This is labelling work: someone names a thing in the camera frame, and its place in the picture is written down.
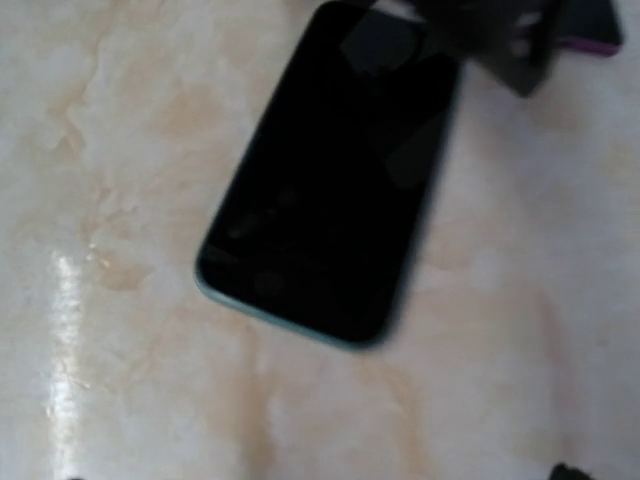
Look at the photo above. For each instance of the black phone with purple edge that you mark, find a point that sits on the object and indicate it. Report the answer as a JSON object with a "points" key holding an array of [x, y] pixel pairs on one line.
{"points": [[593, 27]]}

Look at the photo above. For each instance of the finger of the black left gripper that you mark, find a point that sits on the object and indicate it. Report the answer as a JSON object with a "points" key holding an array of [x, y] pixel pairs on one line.
{"points": [[515, 41]]}

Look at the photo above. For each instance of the black smartphone with teal edge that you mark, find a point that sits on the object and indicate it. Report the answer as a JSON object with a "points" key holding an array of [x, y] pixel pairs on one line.
{"points": [[317, 229]]}

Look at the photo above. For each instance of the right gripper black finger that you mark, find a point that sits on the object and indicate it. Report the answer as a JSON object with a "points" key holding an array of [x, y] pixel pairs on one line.
{"points": [[565, 472]]}

